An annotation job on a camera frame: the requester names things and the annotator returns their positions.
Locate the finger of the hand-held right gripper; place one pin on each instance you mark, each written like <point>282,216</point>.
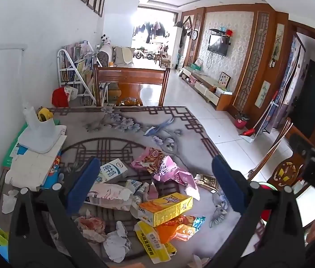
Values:
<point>301,145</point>

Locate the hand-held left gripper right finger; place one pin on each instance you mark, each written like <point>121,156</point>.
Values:
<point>227,185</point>

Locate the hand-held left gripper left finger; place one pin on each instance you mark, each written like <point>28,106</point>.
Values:
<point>86,185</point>

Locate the dark patterned box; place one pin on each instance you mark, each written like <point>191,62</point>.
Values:
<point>207,182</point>

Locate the crushed pink and white carton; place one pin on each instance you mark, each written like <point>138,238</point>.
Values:
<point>107,196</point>

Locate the large pink biscuit bag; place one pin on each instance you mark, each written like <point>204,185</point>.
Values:
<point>182,177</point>

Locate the blue snack wrapper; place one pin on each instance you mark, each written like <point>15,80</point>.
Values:
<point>199,223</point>

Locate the red bin with green rim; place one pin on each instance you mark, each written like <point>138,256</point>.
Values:
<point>266,217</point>

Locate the orange snack wrapper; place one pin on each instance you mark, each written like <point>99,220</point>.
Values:
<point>179,227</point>

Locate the yellow and orange box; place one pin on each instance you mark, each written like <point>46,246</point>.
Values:
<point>165,209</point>

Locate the pink noodle snack bag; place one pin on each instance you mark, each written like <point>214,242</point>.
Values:
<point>151,159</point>

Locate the white and blue milk carton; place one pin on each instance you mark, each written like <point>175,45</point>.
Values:
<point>113,171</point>

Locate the wooden chair with carved back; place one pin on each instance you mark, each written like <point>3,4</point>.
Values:
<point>284,171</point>

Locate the crumpled pinkish paper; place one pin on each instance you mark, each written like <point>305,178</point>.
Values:
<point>90,224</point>

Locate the dark entrance door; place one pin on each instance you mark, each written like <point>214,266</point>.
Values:
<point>311,100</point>

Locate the red dustpan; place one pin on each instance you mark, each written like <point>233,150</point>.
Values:
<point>248,132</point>

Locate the floral printed tablecloth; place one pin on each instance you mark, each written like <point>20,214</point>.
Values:
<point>118,135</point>

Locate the stack of books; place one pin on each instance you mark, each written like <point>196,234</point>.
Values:
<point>26,169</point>

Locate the tall blue printed box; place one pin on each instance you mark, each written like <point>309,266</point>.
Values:
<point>288,83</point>

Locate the crumpled white tissue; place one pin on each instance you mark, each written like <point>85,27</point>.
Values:
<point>117,241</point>
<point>9,201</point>

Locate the hanging flower scroll picture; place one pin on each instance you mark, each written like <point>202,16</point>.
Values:
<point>276,44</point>
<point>262,94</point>

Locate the small red floor bin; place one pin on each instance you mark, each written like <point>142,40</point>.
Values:
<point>241,123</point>

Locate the yellow round object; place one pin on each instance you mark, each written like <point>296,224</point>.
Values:
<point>45,114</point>

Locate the flattened yellow box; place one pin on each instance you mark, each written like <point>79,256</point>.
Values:
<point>151,241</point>

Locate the red bag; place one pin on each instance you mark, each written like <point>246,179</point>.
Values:
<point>59,97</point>

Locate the snack pack on chair seat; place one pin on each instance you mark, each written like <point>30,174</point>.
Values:
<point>129,102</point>

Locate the low wooden television cabinet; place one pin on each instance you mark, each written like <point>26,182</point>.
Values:
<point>210,89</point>

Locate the framed picture on cabinet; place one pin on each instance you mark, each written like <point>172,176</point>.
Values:
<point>224,78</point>

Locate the white book rack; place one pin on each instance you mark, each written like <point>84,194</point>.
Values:
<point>73,69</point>

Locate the wooden chair with slatted back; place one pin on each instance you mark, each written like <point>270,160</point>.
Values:
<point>131,76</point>

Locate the white scooter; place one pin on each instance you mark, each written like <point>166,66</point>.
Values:
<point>144,54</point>

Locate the hanging clothes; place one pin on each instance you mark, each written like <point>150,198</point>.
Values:
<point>153,30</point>

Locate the wall-mounted television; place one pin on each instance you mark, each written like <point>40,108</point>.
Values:
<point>218,46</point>

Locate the round wall clock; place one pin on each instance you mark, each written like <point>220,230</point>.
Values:
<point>195,35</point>

